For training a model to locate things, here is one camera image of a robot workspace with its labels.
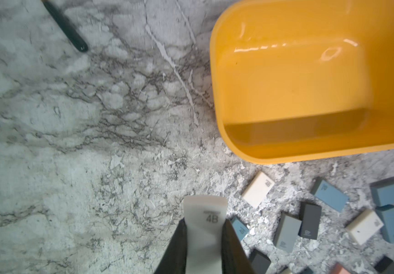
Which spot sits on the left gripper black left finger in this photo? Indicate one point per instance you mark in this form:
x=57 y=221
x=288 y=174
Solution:
x=174 y=259

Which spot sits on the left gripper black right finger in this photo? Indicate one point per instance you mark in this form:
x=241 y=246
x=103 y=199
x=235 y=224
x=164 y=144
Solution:
x=234 y=259

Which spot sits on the white eraser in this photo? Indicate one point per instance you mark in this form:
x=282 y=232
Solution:
x=258 y=189
x=204 y=216
x=286 y=271
x=362 y=228

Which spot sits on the blue eraser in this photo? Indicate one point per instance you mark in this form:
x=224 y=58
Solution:
x=383 y=192
x=307 y=271
x=239 y=227
x=386 y=214
x=329 y=194

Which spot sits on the grey eraser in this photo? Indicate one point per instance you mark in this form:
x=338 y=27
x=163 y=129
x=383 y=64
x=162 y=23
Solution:
x=287 y=233

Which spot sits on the pink eraser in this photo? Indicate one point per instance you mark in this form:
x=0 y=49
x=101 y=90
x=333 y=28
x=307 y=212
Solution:
x=339 y=269

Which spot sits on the yellow plastic storage box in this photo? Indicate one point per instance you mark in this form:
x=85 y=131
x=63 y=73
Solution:
x=302 y=80

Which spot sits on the gold fork dark handle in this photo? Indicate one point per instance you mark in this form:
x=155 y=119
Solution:
x=66 y=26

